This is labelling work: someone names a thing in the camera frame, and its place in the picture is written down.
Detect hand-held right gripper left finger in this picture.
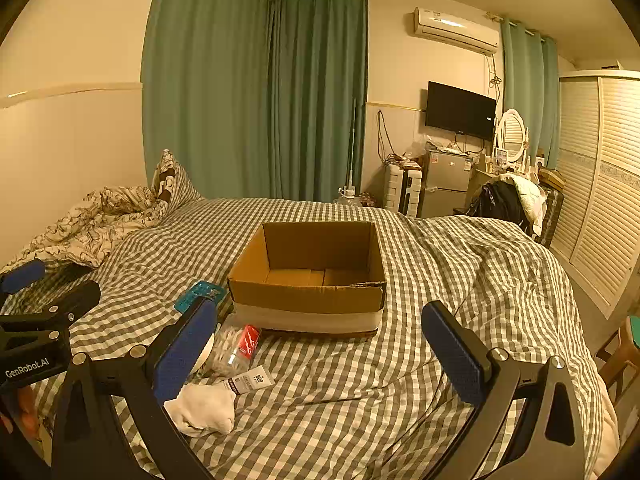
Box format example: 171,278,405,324
50,296,219,480

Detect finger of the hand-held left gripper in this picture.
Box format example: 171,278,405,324
0,259,47,295
30,280,102,332

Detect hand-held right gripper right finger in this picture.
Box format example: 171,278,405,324
421,301,587,480

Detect cotton swab packet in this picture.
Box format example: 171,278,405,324
202,316,264,377

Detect teal blister pack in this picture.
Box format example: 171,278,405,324
174,280,229,314

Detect white sock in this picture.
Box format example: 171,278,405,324
163,381,237,436

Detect white cream tube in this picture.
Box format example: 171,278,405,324
224,367,276,395

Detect cardboard box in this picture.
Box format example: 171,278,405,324
227,220,387,337

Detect floral patterned quilt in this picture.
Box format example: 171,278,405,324
0,185,169,274

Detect green checkered duvet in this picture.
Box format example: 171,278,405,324
0,195,621,480

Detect black backpack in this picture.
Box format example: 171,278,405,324
467,180,531,234

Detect checkered pillow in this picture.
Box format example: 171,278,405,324
151,148,204,211

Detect wooden stool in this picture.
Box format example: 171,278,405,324
597,315,640,407

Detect dark checkered suitcase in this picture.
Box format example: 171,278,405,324
538,185,565,249

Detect silver small fridge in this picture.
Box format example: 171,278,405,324
419,149,474,219

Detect white ribbed suitcase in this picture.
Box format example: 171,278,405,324
383,164,425,217

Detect white jacket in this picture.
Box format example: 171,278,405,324
500,172,547,237

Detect white louvered wardrobe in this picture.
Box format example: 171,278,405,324
549,69,640,321

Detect white oval vanity mirror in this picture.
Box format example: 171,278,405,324
494,108,529,164

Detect thin metal pole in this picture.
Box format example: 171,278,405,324
348,99,359,189

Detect wide green curtain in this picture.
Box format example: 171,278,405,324
141,0,274,202

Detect narrow green curtain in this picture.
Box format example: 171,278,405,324
501,17,561,169

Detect white air conditioner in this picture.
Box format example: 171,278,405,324
412,6,501,56

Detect hanging wall cables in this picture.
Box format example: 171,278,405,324
375,109,402,165

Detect black wall television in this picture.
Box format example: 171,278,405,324
425,81,498,142

